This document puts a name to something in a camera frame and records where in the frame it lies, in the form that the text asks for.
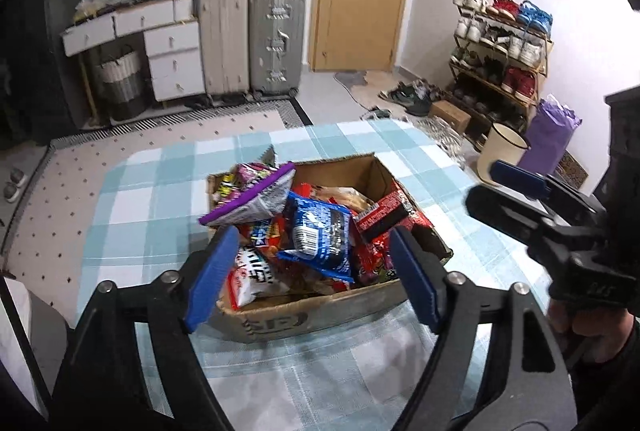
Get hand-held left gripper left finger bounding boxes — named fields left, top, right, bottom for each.
left=50, top=226, right=241, bottom=431

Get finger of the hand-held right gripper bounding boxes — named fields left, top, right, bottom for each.
left=464, top=185, right=551, bottom=254
left=489, top=160, right=608, bottom=232

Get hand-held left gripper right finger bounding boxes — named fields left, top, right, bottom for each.
left=389, top=226, right=576, bottom=431

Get white orange noodle snack bag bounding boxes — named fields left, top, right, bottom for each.
left=227, top=243, right=296, bottom=312

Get red black noodle packet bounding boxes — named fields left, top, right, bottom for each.
left=354, top=191, right=435, bottom=244

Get red triangular chip bag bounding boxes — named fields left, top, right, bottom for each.
left=240, top=216, right=292, bottom=257

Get brown cardboard box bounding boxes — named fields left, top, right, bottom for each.
left=206, top=152, right=455, bottom=344

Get blue cookie packet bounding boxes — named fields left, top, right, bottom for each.
left=276, top=191, right=357, bottom=284

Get person's right hand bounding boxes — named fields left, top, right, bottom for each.
left=547, top=298, right=640, bottom=362

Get cream bucket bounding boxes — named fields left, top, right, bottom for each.
left=476, top=122, right=530, bottom=184

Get brown patterned mat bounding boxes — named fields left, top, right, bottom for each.
left=555, top=150, right=588, bottom=189

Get white woven shoes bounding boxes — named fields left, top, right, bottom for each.
left=415, top=116, right=466, bottom=167

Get small cardboard box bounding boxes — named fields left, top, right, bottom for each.
left=429, top=100, right=472, bottom=134

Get wooden shoe rack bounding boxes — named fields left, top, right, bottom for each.
left=449, top=0, right=555, bottom=147

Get dark sneakers pile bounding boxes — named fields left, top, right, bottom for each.
left=377, top=78, right=446, bottom=117

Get white side cabinet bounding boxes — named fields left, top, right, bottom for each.
left=0, top=271, right=71, bottom=412

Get grey white laundry basket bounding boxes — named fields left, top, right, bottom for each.
left=95, top=45, right=147, bottom=122

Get white dresser with drawers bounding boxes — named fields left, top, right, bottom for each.
left=61, top=0, right=207, bottom=103

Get beige suitcase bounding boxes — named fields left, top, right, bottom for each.
left=194, top=0, right=251, bottom=98

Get silver suitcase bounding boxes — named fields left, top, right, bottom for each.
left=247, top=0, right=307, bottom=96

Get black refrigerator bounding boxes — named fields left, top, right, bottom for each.
left=0, top=0, right=96, bottom=147

